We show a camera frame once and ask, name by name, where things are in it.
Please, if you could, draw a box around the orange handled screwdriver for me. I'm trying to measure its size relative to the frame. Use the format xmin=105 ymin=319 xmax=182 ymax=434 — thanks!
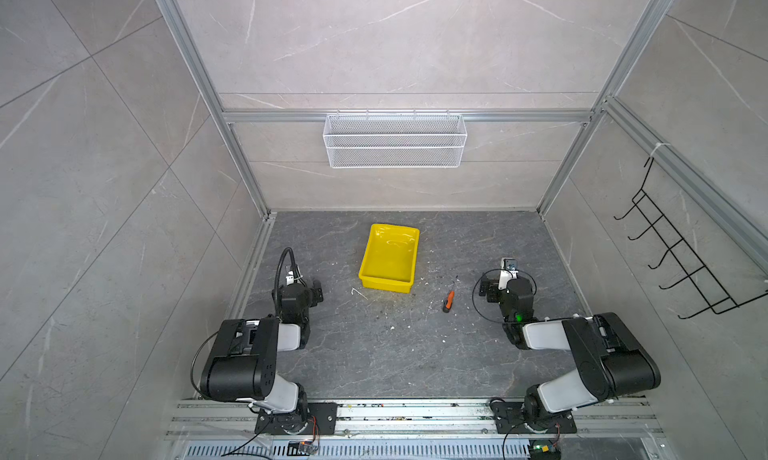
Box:
xmin=442 ymin=276 xmax=459 ymax=313

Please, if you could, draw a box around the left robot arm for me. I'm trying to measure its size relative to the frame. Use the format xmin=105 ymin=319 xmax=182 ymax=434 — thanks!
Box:
xmin=197 ymin=280 xmax=323 ymax=417

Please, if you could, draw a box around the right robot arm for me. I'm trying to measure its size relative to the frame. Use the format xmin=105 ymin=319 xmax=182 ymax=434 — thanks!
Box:
xmin=473 ymin=268 xmax=661 ymax=424

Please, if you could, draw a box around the yellow plastic bin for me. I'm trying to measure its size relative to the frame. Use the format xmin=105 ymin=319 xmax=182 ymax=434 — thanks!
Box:
xmin=358 ymin=223 xmax=420 ymax=294

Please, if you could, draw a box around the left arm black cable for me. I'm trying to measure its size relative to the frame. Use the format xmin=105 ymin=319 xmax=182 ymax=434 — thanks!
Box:
xmin=273 ymin=246 xmax=301 ymax=308

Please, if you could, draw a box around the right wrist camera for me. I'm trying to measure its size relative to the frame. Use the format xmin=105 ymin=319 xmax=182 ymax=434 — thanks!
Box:
xmin=498 ymin=257 xmax=518 ymax=290

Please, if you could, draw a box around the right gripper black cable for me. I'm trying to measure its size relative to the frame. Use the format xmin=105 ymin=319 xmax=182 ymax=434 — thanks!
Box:
xmin=471 ymin=267 xmax=539 ymax=326

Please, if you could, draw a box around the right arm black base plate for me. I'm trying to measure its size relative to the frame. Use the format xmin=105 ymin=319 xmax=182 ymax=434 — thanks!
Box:
xmin=488 ymin=398 xmax=577 ymax=434

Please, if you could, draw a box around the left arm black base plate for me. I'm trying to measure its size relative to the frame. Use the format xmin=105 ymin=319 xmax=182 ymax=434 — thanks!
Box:
xmin=254 ymin=402 xmax=339 ymax=435

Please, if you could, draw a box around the aluminium mounting rail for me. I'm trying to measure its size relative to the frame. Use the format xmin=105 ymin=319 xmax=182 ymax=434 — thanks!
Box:
xmin=162 ymin=397 xmax=665 ymax=440

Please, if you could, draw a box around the white wire mesh basket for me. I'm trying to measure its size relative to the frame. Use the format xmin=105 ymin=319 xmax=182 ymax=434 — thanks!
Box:
xmin=323 ymin=113 xmax=468 ymax=169

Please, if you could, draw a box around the black wire hook rack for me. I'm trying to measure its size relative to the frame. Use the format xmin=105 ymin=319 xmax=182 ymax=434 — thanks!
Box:
xmin=613 ymin=157 xmax=767 ymax=320

